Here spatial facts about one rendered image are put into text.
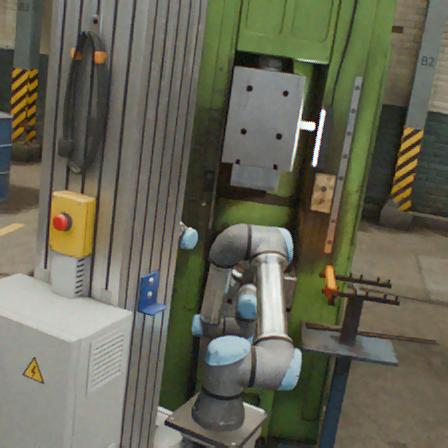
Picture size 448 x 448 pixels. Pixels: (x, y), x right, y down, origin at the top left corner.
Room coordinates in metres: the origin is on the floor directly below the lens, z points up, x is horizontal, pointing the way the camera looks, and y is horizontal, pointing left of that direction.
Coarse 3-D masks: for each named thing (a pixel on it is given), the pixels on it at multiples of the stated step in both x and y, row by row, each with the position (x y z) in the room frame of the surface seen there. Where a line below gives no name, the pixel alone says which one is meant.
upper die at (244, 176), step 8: (240, 160) 2.90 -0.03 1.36; (232, 168) 2.78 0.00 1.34; (240, 168) 2.77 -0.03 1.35; (248, 168) 2.77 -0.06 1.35; (256, 168) 2.77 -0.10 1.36; (264, 168) 2.77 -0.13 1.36; (232, 176) 2.77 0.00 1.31; (240, 176) 2.77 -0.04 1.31; (248, 176) 2.77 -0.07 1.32; (256, 176) 2.77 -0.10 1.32; (264, 176) 2.77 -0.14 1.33; (272, 176) 2.77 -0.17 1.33; (232, 184) 2.77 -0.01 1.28; (240, 184) 2.77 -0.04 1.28; (248, 184) 2.77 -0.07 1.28; (256, 184) 2.77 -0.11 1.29; (264, 184) 2.77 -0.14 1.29; (272, 184) 2.77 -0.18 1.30
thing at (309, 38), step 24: (264, 0) 2.92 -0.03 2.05; (288, 0) 2.91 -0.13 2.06; (312, 0) 2.92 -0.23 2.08; (336, 0) 2.91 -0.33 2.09; (240, 24) 2.92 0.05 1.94; (264, 24) 2.92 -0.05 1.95; (288, 24) 2.91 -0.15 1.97; (312, 24) 2.92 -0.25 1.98; (240, 48) 2.92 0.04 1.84; (264, 48) 2.91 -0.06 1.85; (288, 48) 2.91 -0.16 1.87; (312, 48) 2.91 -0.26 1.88
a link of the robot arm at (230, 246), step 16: (224, 240) 1.97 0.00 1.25; (240, 240) 1.96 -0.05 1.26; (224, 256) 1.97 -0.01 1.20; (240, 256) 1.96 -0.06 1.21; (224, 272) 2.01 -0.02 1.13; (208, 288) 2.05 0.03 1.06; (224, 288) 2.04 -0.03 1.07; (208, 304) 2.07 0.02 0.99; (224, 304) 2.10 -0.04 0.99; (208, 320) 2.09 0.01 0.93; (224, 320) 2.15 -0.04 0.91; (208, 336) 2.13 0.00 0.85
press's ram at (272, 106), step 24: (240, 72) 2.78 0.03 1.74; (264, 72) 2.77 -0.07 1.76; (240, 96) 2.78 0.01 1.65; (264, 96) 2.77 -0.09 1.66; (288, 96) 2.77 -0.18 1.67; (240, 120) 2.77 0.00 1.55; (264, 120) 2.77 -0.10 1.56; (288, 120) 2.77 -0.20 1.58; (240, 144) 2.77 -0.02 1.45; (264, 144) 2.77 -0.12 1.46; (288, 144) 2.77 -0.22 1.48; (288, 168) 2.77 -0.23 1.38
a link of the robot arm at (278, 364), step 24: (264, 240) 1.97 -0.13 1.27; (288, 240) 1.99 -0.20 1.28; (264, 264) 1.92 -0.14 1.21; (264, 288) 1.85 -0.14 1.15; (264, 312) 1.79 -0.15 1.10; (264, 336) 1.72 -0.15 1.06; (264, 360) 1.65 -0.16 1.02; (288, 360) 1.66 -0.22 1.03; (264, 384) 1.63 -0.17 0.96; (288, 384) 1.64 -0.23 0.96
